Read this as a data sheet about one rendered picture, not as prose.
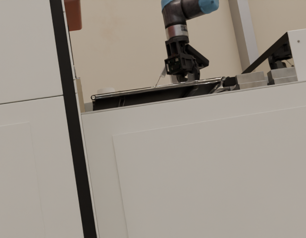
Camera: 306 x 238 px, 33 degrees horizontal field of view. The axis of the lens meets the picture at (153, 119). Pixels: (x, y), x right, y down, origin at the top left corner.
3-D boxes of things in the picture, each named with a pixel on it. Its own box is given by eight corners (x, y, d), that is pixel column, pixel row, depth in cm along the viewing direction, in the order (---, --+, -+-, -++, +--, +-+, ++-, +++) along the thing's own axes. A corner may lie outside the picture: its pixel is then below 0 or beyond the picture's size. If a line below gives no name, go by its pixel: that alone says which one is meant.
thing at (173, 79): (163, 92, 180) (157, 55, 182) (162, 94, 184) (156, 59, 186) (180, 89, 181) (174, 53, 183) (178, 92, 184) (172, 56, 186)
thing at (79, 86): (79, 114, 129) (73, 77, 130) (83, 137, 172) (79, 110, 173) (86, 113, 129) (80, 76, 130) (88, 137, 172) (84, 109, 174)
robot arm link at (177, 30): (174, 33, 181) (192, 25, 175) (177, 46, 180) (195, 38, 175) (160, 30, 175) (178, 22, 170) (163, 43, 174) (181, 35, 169)
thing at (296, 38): (299, 85, 125) (287, 30, 127) (237, 122, 179) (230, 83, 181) (335, 80, 127) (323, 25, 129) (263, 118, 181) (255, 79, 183)
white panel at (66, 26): (63, 94, 92) (33, -108, 98) (78, 147, 172) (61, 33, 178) (80, 92, 93) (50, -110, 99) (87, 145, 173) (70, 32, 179)
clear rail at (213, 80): (90, 99, 135) (90, 94, 135) (91, 101, 136) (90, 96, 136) (227, 80, 140) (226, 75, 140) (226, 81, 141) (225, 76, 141)
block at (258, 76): (238, 84, 143) (236, 73, 143) (234, 87, 146) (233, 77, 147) (265, 80, 144) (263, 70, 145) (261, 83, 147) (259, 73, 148)
